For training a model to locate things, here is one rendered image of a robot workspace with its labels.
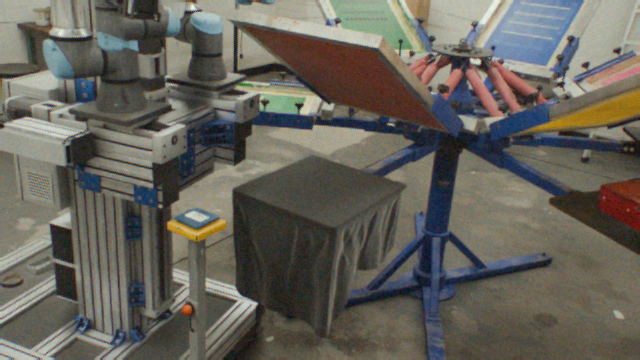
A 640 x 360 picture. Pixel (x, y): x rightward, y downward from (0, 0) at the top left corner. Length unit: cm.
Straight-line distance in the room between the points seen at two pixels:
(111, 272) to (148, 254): 17
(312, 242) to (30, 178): 113
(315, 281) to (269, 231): 23
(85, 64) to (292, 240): 85
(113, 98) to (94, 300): 100
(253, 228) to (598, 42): 463
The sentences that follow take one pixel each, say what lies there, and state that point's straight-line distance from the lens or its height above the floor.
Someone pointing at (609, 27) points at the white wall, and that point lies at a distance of 633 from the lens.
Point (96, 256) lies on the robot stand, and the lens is 265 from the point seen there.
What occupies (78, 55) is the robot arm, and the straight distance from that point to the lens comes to 199.
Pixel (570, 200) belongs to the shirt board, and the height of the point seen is 95.
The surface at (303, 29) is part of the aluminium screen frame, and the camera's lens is 199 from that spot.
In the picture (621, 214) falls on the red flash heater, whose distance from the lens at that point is 226.
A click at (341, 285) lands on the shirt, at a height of 68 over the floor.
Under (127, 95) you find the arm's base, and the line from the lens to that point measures 206.
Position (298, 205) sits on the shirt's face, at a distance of 216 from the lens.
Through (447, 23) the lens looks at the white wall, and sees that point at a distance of 682.
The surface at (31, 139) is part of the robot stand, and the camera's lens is 216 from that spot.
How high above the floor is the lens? 187
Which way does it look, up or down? 22 degrees down
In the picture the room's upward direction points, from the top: 4 degrees clockwise
